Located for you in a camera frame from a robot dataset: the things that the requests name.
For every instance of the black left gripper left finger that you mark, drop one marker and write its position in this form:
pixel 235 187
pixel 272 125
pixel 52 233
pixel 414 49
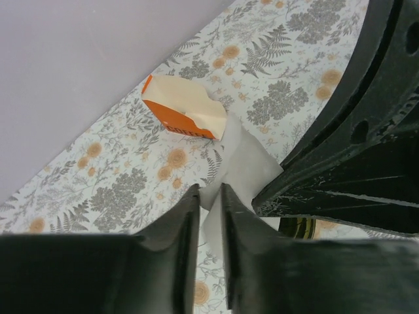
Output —
pixel 152 271

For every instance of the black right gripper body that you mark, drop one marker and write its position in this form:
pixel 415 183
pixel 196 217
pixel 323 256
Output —
pixel 381 75

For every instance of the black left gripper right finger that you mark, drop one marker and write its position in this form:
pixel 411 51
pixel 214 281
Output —
pixel 266 272

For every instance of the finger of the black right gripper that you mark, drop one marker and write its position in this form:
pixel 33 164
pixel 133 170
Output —
pixel 375 193

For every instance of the green glass coffee dripper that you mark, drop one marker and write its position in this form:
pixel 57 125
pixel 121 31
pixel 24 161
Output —
pixel 297 227

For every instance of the white paper coffee filter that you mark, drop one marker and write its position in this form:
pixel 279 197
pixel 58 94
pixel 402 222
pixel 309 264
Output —
pixel 247 167

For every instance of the orange coffee filter box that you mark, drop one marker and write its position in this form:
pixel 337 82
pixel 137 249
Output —
pixel 184 107

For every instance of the floral patterned tablecloth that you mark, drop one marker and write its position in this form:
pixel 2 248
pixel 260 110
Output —
pixel 274 65

